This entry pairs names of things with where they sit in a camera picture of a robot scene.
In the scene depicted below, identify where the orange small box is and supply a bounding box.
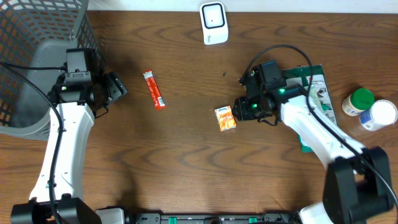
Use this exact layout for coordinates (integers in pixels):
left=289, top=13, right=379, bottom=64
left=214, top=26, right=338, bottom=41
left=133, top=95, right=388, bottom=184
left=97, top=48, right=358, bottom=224
left=215, top=105, right=236, bottom=132

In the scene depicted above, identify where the red white small packet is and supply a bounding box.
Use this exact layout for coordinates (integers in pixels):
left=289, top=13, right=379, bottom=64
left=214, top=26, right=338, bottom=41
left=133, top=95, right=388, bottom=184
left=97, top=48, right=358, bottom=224
left=143, top=70, right=166, bottom=110

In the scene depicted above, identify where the green white package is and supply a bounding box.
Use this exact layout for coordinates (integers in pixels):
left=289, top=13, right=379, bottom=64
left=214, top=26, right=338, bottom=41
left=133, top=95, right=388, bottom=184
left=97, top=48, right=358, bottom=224
left=281, top=64, right=338, bottom=154

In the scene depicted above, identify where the green lid jar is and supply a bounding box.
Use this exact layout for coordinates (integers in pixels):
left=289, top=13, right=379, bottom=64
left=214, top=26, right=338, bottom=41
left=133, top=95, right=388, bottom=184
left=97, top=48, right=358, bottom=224
left=341, top=88, right=375, bottom=116

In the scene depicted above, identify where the white jar blue label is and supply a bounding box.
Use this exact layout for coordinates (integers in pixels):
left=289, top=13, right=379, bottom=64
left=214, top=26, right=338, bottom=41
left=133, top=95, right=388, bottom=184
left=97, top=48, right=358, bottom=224
left=359, top=100, right=397, bottom=131

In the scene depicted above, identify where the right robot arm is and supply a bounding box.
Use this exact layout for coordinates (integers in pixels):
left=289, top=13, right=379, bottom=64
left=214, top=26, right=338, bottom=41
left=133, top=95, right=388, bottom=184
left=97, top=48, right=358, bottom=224
left=232, top=60, right=397, bottom=223

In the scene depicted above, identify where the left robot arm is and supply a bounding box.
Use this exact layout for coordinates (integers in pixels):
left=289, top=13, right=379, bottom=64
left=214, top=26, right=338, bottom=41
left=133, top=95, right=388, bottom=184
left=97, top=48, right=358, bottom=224
left=11, top=48, right=132, bottom=223

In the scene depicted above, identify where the white barcode scanner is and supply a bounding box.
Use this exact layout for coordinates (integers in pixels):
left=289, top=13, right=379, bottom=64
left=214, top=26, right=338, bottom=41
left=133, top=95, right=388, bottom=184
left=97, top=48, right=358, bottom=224
left=199, top=1, right=229, bottom=45

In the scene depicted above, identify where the grey plastic mesh basket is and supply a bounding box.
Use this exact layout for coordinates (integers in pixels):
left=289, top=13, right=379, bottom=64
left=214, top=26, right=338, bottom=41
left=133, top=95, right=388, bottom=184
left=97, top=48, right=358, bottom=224
left=1, top=0, right=106, bottom=141

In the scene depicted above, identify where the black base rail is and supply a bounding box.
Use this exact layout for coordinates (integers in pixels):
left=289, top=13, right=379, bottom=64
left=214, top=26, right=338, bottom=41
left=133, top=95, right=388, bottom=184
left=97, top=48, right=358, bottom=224
left=134, top=212, right=302, bottom=224

